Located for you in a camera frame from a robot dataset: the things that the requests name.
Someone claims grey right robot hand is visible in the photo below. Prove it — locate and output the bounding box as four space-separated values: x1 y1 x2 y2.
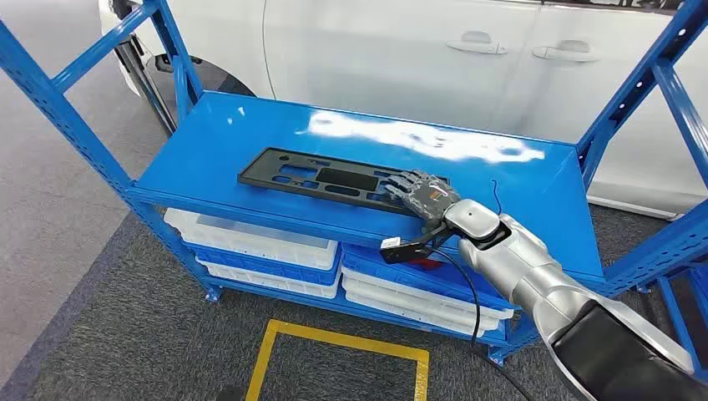
384 170 463 236

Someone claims black plastic panel part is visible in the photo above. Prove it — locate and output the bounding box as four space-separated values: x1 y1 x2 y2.
237 147 452 218

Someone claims blue metal shelf rack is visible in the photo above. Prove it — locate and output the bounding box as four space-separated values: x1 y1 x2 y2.
0 0 708 383

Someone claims white car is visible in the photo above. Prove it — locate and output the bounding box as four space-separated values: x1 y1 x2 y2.
98 0 708 220

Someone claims yellow floor tape square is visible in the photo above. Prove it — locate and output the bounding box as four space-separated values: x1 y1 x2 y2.
245 319 431 401

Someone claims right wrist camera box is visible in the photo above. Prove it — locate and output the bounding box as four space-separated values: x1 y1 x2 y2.
379 221 449 265

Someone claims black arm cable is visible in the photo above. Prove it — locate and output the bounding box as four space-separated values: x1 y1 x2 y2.
428 246 540 401

